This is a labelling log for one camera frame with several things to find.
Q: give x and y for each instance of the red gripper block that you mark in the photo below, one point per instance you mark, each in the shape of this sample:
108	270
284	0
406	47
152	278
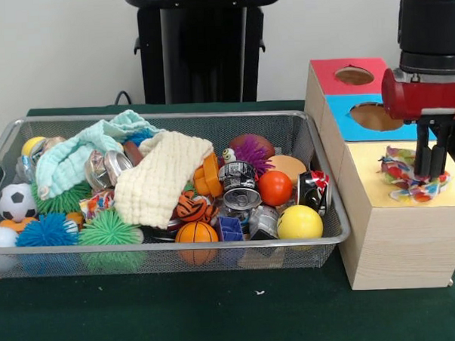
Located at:
417	98

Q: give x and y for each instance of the colourful patterned paper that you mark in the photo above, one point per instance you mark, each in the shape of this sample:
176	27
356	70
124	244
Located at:
399	170

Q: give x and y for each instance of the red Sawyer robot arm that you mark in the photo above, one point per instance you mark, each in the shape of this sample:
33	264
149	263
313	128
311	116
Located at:
432	25

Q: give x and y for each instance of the wooden box with three holes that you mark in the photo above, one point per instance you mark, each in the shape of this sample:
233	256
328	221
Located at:
404	246

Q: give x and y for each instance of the shallow clear mesh bin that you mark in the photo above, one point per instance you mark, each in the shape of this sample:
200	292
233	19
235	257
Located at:
65	268

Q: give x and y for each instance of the large yellow ball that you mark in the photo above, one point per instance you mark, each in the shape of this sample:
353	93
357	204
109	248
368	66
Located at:
299	222

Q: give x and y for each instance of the red orange ball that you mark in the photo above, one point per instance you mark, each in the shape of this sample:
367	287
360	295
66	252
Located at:
275	188

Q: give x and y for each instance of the purple spiky ball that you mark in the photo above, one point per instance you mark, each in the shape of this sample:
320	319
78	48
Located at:
251	152

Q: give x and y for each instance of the orange mini basketball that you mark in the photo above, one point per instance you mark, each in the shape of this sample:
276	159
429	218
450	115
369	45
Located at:
196	232

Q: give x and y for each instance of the cream knitted cloth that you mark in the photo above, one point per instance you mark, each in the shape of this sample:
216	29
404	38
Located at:
156	181

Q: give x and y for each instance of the green spiky ball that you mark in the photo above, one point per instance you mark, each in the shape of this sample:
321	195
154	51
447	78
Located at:
109	230

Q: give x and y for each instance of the mint green cloth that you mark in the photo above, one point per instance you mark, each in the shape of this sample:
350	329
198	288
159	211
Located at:
68	158

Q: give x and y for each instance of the blue spiky ball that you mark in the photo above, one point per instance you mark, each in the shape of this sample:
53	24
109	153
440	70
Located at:
45	231

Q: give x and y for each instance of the black and white soccer ball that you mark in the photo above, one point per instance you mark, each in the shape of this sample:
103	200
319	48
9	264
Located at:
16	202

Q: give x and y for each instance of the white baseball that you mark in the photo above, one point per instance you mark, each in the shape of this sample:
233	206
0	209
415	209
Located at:
2	237

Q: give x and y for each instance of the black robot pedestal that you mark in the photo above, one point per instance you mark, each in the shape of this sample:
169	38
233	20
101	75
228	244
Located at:
204	66

